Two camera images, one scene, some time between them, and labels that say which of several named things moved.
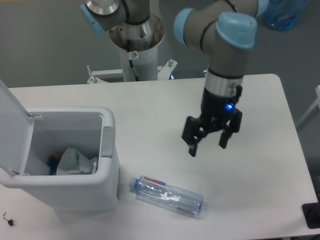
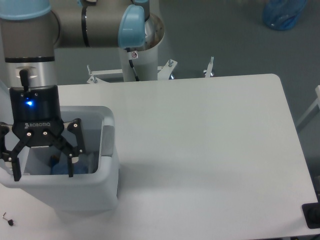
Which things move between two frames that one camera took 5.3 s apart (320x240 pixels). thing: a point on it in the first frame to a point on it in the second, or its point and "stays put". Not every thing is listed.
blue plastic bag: (282, 15) stays put
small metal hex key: (4, 218) stays put
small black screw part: (10, 222) stays put
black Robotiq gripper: (215, 110) to (37, 119)
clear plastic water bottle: (157, 192) to (79, 168)
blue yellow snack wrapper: (53, 161) stays put
